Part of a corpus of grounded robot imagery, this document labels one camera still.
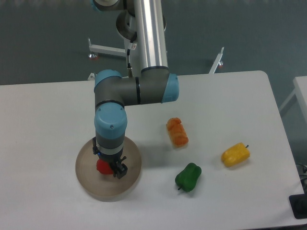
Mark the yellow toy pepper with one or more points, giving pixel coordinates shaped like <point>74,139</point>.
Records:
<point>235,155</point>

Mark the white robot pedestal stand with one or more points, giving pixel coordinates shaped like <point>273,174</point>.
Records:
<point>124,45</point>

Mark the beige round plate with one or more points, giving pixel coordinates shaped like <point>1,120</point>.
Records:
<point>107,187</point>

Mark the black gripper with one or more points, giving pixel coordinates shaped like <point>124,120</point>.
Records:
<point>115,160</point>

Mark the red toy pepper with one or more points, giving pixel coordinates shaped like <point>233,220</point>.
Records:
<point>103,167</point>

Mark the green toy pepper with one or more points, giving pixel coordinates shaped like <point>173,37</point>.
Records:
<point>187,179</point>

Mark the white side table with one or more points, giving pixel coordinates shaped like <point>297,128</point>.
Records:
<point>298,94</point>

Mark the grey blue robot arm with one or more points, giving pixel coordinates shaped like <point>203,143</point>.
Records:
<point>153,84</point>

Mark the black box at table edge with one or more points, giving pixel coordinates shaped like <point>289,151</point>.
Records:
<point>299,205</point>

